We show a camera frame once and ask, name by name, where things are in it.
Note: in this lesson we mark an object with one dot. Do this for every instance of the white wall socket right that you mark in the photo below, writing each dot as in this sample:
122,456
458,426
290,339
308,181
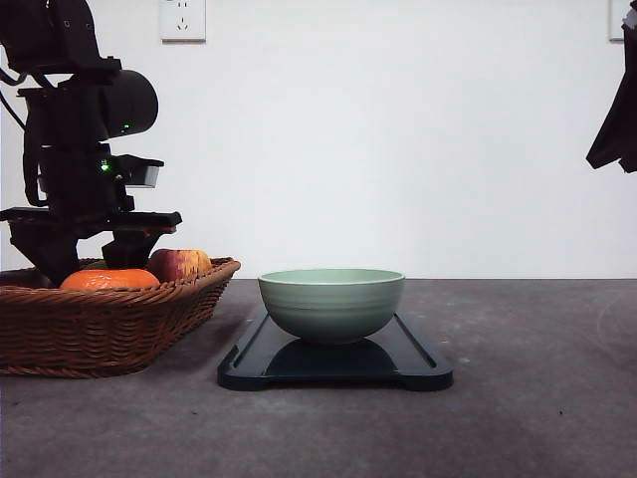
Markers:
615,31

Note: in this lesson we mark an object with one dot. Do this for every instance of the orange tangerine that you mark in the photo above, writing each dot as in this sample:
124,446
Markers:
109,279

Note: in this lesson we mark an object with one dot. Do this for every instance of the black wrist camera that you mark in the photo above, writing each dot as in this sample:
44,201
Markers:
135,171

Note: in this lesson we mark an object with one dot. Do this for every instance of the white wall socket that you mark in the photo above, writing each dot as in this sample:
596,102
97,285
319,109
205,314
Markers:
615,31
183,22

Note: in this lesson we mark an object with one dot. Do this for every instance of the brown wicker basket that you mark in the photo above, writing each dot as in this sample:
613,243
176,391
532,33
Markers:
94,332

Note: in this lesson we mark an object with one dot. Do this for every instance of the red yellow apple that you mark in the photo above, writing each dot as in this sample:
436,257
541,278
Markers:
175,265

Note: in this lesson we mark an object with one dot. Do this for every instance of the green ceramic bowl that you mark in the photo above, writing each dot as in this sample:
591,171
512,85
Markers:
330,305

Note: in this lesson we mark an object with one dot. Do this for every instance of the dark green fruit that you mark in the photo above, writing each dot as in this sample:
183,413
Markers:
96,264

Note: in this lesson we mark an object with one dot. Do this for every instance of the dark blue rectangular tray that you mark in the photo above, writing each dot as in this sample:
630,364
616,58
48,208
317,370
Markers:
270,355

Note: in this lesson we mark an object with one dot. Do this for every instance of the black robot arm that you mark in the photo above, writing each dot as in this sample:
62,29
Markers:
74,101

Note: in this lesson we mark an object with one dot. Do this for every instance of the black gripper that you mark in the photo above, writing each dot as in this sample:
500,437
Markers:
85,195

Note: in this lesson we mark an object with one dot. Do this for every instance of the white wall socket left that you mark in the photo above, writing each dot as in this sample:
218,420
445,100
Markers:
183,22

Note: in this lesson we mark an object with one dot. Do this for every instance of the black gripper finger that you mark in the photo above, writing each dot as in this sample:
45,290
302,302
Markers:
618,139

